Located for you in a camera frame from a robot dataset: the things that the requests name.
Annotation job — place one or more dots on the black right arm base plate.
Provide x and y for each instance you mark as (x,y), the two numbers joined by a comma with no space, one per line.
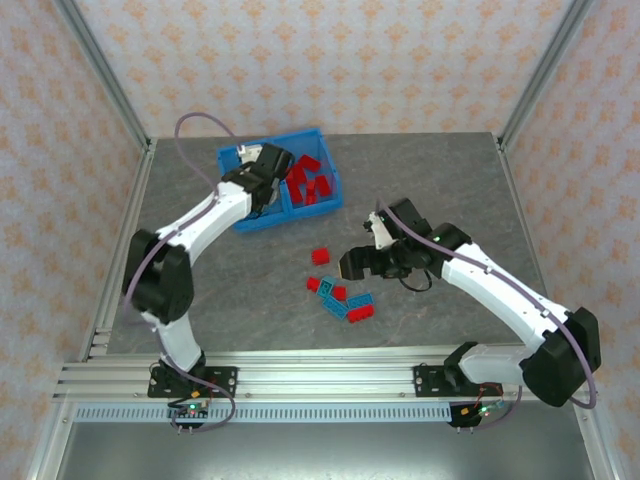
(425,380)

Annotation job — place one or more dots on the blue lego brick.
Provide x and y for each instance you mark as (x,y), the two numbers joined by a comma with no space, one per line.
(361,301)
(335,306)
(327,286)

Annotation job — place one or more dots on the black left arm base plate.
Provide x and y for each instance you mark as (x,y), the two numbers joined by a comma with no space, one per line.
(225,380)

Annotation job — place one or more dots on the blue two-compartment plastic bin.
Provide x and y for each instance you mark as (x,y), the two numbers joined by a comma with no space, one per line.
(310,214)

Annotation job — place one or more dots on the wide aluminium extrusion rail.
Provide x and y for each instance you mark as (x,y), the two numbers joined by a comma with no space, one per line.
(325,380)

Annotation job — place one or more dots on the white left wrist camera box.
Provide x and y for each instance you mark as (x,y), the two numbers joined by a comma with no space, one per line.
(248,152)

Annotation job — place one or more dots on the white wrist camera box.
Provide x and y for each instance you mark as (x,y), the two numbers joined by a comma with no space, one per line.
(380,232)
(248,152)

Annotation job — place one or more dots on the aluminium side rail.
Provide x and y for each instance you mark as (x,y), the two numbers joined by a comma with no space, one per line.
(519,200)
(121,250)

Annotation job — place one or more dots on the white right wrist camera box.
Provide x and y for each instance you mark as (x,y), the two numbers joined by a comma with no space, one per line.
(380,232)

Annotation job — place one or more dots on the aluminium frame post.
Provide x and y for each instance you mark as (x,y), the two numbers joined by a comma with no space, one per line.
(547,65)
(102,65)

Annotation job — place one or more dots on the red small lego brick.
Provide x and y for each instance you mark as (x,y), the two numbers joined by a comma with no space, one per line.
(313,284)

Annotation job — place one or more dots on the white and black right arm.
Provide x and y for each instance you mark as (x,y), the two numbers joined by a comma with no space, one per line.
(500,295)

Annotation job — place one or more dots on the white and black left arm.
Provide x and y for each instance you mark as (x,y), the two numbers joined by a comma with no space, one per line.
(160,285)

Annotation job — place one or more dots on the red square lego brick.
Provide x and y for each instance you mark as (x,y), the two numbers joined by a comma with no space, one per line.
(311,192)
(341,292)

